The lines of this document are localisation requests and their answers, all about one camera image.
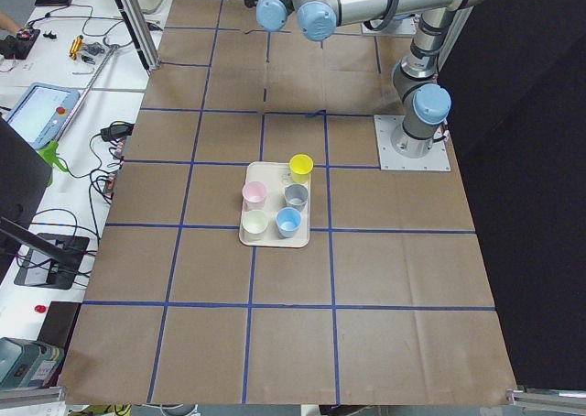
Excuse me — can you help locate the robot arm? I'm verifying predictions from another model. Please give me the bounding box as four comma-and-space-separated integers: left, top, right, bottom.
244, 0, 483, 159

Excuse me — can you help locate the grey plastic cup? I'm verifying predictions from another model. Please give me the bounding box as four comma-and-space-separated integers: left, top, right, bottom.
284, 183, 309, 211

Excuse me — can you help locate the blue plastic cup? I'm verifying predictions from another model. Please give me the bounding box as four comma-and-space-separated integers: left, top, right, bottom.
276, 207, 301, 238

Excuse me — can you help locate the yellow plastic cup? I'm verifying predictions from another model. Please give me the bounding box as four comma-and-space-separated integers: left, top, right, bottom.
288, 154, 314, 184

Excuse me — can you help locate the pink plastic cup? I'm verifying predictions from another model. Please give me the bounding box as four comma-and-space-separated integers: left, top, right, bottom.
242, 181, 267, 211

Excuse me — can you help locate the pale green plastic cup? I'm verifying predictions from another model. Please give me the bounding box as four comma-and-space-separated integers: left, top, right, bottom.
242, 210, 268, 242

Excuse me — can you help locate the cream plastic tray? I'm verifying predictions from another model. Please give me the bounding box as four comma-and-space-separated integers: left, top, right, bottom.
239, 161, 311, 248

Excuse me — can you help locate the black power adapter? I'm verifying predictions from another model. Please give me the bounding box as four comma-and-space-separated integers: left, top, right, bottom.
100, 122, 135, 142

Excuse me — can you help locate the green spray bottle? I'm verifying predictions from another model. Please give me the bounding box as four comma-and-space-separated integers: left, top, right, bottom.
38, 140, 69, 172

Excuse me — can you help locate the yellow metal tool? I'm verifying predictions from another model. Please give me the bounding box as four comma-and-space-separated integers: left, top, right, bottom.
69, 35, 83, 60

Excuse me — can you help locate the black monitor base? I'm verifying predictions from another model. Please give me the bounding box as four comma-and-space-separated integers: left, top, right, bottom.
14, 233, 90, 290

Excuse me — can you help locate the blue teach pendant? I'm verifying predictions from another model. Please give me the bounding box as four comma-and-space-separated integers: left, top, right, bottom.
5, 82, 81, 150

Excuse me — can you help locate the black monitor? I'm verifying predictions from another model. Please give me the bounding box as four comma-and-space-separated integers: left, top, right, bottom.
1, 121, 81, 276

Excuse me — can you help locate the black smartphone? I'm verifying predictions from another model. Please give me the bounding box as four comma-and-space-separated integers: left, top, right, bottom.
35, 0, 72, 7

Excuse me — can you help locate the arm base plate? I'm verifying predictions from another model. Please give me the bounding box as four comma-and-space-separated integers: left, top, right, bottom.
374, 115, 451, 172
361, 16, 418, 38

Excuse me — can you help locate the aluminium frame post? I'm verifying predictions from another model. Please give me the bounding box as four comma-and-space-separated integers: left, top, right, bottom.
114, 0, 160, 72

